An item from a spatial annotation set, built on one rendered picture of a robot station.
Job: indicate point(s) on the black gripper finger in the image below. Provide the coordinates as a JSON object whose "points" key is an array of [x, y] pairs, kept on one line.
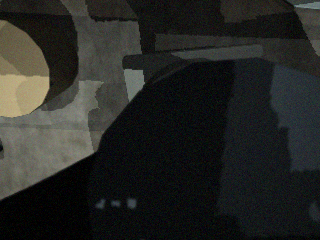
{"points": [[55, 208]]}

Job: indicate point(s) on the tan cylinder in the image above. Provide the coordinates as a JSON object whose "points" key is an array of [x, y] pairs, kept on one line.
{"points": [[37, 62]]}

